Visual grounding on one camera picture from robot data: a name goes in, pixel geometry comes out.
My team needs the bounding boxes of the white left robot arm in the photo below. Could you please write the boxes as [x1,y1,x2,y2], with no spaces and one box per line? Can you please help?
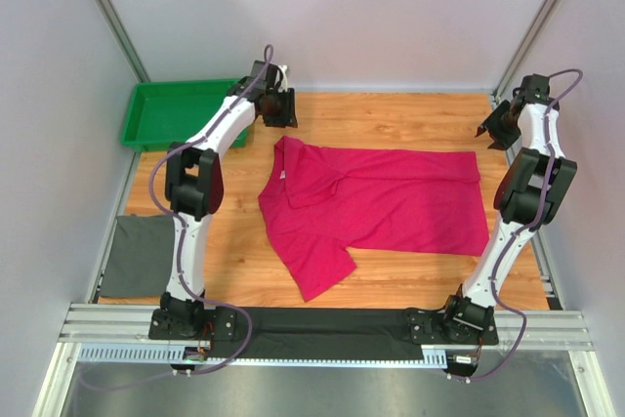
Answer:
[148,60,298,340]

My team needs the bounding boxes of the folded grey t shirt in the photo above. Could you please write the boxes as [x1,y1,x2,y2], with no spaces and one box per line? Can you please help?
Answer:
[100,215,175,299]

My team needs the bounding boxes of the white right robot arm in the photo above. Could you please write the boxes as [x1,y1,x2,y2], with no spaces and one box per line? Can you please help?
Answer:
[439,70,577,345]

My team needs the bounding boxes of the right aluminium corner post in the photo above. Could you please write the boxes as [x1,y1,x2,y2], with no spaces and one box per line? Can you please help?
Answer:
[491,0,561,104]

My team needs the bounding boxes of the magenta t shirt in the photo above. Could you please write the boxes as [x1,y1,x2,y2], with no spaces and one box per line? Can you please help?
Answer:
[258,137,489,302]

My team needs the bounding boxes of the aluminium front frame rail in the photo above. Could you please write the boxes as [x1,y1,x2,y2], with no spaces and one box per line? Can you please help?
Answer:
[34,304,614,416]

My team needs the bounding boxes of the aluminium corner post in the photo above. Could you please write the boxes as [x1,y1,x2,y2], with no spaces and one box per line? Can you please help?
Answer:
[95,0,150,83]
[491,0,561,104]

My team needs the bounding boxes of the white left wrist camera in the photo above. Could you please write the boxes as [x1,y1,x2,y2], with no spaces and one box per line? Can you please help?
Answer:
[274,64,289,93]

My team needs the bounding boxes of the left aluminium corner post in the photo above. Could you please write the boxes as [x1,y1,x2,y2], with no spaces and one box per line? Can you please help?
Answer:
[95,0,150,83]

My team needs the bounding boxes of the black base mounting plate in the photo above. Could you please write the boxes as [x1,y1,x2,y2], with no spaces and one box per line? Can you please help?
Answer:
[148,307,499,347]

